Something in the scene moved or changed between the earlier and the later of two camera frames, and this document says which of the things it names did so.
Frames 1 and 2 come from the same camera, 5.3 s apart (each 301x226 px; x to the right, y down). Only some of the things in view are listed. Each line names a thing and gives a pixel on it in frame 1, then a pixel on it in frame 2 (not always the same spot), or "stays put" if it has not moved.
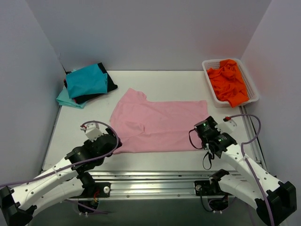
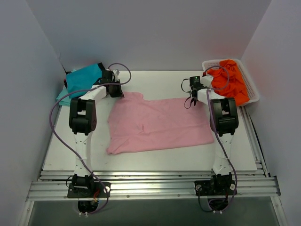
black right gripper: x=218 y=152 -> x=192 y=93
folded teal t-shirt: x=87 y=80 stays put
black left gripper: x=113 y=138 -> x=115 y=91
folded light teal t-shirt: x=63 y=99 stays put
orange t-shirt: x=228 y=83 stays put
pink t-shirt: x=144 y=125 stays put
